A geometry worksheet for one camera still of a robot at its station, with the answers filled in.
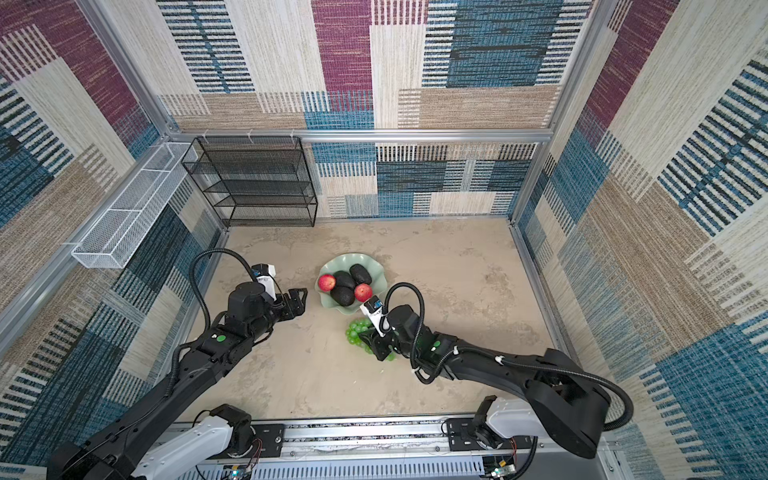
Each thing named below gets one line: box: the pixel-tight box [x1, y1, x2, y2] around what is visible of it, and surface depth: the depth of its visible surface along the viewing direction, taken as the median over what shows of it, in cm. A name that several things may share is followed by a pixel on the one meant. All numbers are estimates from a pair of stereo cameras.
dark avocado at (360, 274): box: [349, 263, 372, 285], surface depth 101 cm
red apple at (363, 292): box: [354, 283, 373, 302], surface depth 96 cm
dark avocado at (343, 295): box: [330, 286, 355, 307], surface depth 96 cm
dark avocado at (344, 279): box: [334, 270, 356, 289], surface depth 100 cm
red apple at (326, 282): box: [318, 274, 337, 292], surface depth 96 cm
